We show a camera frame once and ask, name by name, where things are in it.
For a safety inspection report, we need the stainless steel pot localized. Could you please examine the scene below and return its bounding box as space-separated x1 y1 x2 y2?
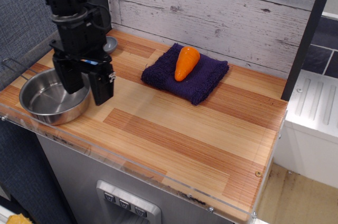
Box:
18 68 91 125

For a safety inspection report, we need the grey toy appliance cabinet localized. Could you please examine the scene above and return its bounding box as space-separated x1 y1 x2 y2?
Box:
37 136 229 223

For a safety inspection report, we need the black right frame post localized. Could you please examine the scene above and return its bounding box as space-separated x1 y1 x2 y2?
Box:
281 0 327 101

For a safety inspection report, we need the yellow object bottom left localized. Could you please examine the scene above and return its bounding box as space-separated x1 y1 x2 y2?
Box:
6 214 33 224

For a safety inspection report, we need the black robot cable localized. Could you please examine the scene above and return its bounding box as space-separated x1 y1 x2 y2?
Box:
87 3 113 33

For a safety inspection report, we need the white toy sink unit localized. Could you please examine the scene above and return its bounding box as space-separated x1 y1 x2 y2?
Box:
274 70 337 187

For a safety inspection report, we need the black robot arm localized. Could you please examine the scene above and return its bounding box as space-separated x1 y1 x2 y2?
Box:
45 0 115 106

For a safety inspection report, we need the clear acrylic table guard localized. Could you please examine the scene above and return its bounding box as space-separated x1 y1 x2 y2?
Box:
1 100 263 223

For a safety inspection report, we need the purple folded towel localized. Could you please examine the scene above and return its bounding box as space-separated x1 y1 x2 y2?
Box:
141 43 229 105

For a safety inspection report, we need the blue grey toy scoop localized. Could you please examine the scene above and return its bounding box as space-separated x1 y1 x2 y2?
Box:
82 36 118 66

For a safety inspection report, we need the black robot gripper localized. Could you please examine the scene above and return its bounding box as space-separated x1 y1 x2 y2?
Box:
50 10 116 106

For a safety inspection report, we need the orange toy carrot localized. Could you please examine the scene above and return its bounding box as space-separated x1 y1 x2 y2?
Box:
174 46 201 82

